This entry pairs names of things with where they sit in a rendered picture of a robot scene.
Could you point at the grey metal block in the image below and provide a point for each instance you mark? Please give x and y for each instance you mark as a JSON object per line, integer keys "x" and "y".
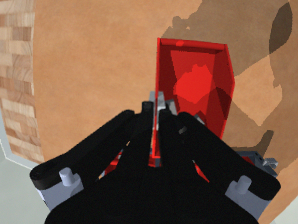
{"x": 198, "y": 118}
{"x": 171, "y": 106}

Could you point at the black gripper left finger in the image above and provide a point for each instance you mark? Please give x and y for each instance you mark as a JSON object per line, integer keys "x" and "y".
{"x": 58, "y": 179}

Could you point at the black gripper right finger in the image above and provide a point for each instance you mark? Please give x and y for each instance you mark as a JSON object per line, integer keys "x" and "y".
{"x": 250, "y": 187}

